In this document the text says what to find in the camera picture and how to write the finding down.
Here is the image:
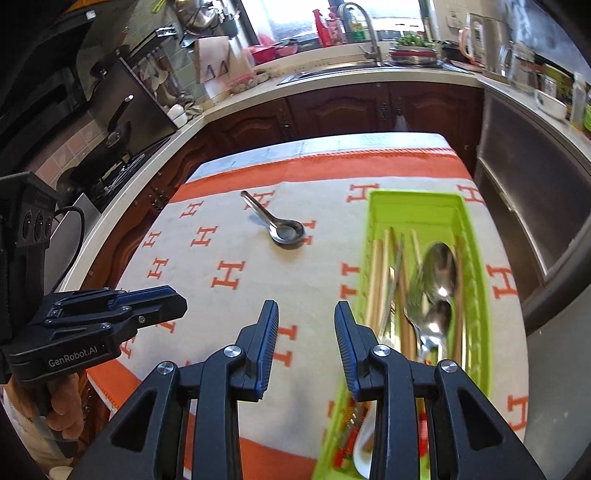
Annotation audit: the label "pink bowl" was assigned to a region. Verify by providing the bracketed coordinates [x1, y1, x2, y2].
[249, 45, 278, 65]

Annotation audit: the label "stainless steel built-in appliance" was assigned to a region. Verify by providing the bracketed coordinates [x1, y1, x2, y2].
[473, 83, 591, 333]

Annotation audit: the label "brown wooden base cabinets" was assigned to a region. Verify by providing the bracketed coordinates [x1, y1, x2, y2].
[108, 80, 485, 287]

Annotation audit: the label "pink white kettle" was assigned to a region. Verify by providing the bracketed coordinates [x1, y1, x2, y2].
[458, 13, 485, 63]

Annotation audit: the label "stainless steel canister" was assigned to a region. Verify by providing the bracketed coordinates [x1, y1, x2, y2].
[480, 16, 513, 77]

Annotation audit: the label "shiny metal stove screen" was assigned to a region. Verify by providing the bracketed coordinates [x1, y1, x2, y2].
[88, 58, 178, 160]

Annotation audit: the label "steel chopstick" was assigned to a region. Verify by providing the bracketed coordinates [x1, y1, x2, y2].
[379, 234, 406, 335]

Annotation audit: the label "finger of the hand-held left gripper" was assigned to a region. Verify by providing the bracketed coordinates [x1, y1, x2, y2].
[45, 285, 181, 310]
[43, 295, 188, 345]

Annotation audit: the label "black gas stove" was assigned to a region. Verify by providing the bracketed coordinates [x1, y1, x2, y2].
[58, 138, 171, 208]

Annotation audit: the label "white ceramic cup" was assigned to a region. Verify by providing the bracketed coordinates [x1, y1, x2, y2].
[166, 102, 190, 127]

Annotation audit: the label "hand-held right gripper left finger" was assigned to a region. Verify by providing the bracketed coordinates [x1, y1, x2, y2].
[68, 300, 280, 480]

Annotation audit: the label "steel kitchen sink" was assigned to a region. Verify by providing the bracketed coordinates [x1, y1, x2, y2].
[277, 60, 384, 86]

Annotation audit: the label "pink lid food container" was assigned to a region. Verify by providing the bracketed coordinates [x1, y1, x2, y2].
[226, 71, 259, 92]

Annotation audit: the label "orange beige printed tablecloth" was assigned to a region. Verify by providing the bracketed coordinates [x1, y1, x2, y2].
[85, 148, 529, 480]

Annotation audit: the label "glass pitcher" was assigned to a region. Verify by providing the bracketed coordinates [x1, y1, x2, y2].
[499, 41, 539, 93]

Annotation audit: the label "red bottle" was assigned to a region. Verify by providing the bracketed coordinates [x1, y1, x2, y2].
[314, 9, 345, 47]

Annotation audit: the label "white plastic bottle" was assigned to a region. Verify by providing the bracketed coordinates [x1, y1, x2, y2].
[568, 73, 588, 130]

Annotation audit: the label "green plastic utensil tray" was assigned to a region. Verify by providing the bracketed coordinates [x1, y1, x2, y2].
[310, 189, 492, 480]

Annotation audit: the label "large steel spoon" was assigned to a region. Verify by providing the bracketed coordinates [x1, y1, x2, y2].
[418, 241, 459, 365]

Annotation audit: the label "dark brown chopstick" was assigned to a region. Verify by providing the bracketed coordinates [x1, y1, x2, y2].
[454, 244, 465, 365]

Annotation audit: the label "brown wooden chopstick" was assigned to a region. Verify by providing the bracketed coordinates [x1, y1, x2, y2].
[390, 228, 416, 361]

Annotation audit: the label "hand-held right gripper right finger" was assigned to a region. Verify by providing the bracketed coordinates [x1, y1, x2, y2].
[334, 301, 548, 480]

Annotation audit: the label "person's left hand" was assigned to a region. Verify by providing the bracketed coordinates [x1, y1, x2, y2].
[45, 371, 89, 461]

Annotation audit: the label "green bottle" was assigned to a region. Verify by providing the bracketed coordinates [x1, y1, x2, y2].
[347, 9, 368, 42]

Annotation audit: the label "black braided cable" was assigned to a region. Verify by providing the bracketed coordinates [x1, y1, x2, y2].
[54, 204, 88, 289]

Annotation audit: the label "white patterned bowl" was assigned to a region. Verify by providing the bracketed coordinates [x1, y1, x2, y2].
[534, 89, 568, 121]

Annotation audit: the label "wooden cutting board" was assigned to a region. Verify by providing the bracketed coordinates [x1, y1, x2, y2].
[193, 36, 232, 84]

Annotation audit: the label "steel soup spoon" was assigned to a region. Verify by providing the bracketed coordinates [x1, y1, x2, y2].
[240, 189, 307, 246]

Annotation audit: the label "white ceramic spoon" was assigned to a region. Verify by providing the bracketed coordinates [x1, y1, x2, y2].
[353, 401, 378, 480]

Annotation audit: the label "steel basin with greens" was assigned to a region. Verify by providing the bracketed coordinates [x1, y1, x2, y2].
[389, 34, 439, 65]

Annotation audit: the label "steel kitchen faucet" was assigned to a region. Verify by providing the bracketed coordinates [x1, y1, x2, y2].
[339, 2, 384, 63]

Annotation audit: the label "small steel spoon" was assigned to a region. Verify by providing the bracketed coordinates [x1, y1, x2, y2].
[418, 299, 454, 365]

